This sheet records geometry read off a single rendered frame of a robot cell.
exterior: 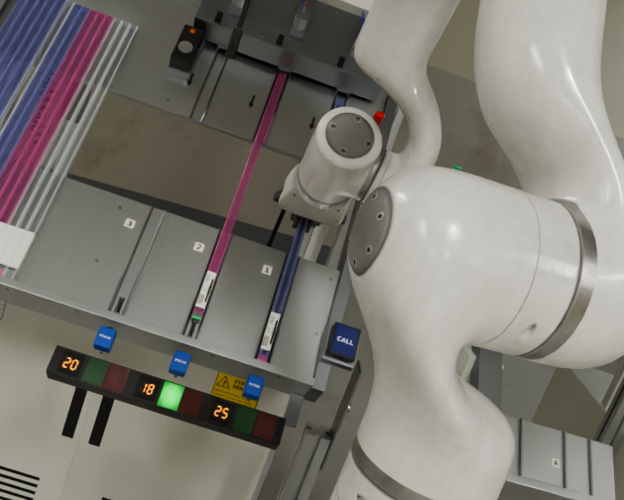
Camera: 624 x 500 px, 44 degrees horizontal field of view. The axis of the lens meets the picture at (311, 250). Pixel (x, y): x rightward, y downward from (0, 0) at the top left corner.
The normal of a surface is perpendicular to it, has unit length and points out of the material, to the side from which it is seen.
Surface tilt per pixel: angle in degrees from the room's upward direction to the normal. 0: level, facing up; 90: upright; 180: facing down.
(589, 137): 87
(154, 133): 90
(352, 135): 57
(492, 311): 101
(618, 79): 90
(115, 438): 90
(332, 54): 48
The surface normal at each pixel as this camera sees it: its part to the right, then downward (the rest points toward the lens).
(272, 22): 0.23, -0.43
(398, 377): -0.82, 0.39
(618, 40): 0.23, 0.33
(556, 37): 0.04, -0.17
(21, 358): 0.00, 0.25
